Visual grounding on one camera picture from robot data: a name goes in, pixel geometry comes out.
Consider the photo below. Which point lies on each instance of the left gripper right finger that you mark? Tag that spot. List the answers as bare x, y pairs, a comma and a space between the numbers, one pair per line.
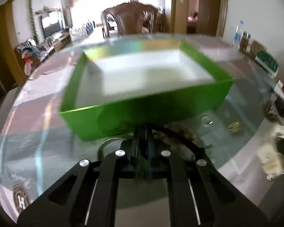
198, 194

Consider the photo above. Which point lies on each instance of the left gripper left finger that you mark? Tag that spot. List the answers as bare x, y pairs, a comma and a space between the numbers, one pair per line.
87, 194

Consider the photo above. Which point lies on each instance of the white wrist watch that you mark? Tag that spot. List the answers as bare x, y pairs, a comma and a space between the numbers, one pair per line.
272, 160

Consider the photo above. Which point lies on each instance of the plaid tablecloth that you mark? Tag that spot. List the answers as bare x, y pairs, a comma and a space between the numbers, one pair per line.
37, 147

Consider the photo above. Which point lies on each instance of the green cardboard box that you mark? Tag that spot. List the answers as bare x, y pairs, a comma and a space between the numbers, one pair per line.
115, 88

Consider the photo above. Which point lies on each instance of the black power adapter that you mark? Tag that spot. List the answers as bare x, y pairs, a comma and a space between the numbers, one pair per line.
279, 105

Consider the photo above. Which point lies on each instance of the green white package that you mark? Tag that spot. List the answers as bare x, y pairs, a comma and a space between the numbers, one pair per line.
268, 63

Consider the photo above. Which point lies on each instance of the armchair with clothes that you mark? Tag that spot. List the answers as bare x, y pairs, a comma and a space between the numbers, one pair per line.
33, 54

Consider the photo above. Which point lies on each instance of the wooden tv cabinet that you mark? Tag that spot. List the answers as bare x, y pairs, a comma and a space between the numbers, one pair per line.
61, 42

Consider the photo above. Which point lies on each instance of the white baby fence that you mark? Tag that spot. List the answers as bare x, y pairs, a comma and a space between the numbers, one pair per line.
77, 34

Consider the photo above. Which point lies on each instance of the glass tea jar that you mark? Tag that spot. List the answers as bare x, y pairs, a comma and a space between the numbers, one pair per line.
244, 41

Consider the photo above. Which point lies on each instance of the plastic water bottle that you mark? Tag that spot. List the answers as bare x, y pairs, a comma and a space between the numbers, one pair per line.
238, 35

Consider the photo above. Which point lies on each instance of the green ivy garland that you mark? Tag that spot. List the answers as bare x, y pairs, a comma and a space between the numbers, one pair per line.
32, 21

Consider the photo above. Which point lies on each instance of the flat screen television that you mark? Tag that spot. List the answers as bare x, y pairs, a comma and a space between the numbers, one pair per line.
49, 29

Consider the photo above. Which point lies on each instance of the carved wooden chair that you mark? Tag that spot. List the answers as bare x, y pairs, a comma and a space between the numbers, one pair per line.
130, 18

